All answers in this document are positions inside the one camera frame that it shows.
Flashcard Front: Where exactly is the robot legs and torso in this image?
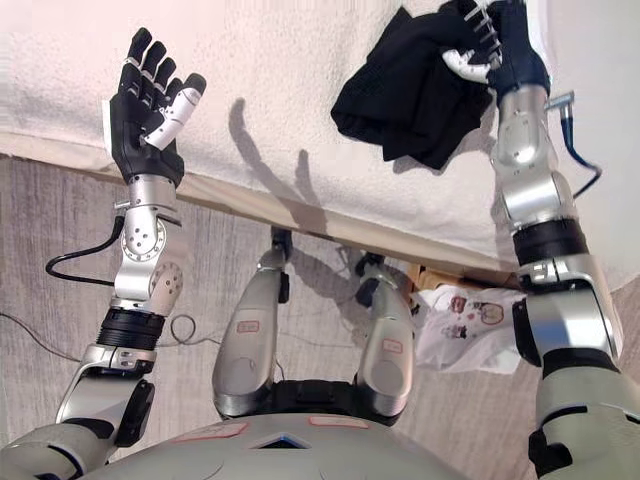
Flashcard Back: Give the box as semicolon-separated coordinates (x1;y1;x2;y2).
0;154;640;480

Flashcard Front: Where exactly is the silver right robot leg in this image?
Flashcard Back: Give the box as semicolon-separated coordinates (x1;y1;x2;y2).
352;252;417;427

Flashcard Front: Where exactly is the silver robot leg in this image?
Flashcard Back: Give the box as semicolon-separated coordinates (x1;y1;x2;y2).
212;227;294;420
352;252;417;427

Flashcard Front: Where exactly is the white printed garment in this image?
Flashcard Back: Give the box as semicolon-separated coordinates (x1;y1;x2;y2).
412;284;526;376

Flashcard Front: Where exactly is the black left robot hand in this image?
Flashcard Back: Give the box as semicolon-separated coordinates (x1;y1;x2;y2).
102;27;208;190

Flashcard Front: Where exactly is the bed with white cover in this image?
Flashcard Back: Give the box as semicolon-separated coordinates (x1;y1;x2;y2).
0;129;521;275

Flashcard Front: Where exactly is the thin grey floor wire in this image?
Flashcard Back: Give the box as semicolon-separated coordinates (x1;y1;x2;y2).
0;312;221;362

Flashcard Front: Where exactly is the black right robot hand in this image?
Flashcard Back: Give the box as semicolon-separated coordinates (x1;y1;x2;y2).
439;0;552;94

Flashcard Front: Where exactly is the white textured bed blanket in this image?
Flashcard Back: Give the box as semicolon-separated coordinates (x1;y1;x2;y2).
0;0;640;264

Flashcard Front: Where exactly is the black garment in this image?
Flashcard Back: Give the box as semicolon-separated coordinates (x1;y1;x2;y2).
329;0;496;171

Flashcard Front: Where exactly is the grey robot torso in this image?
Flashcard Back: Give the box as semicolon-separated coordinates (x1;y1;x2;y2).
74;379;471;480

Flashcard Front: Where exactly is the dark right wrist cable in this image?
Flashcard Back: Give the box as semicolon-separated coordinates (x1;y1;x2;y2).
547;92;604;201

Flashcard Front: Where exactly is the silver left robot leg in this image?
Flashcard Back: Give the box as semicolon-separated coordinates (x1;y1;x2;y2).
212;227;294;420

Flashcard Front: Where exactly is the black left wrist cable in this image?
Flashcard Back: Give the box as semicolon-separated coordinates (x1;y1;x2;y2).
45;215;126;287

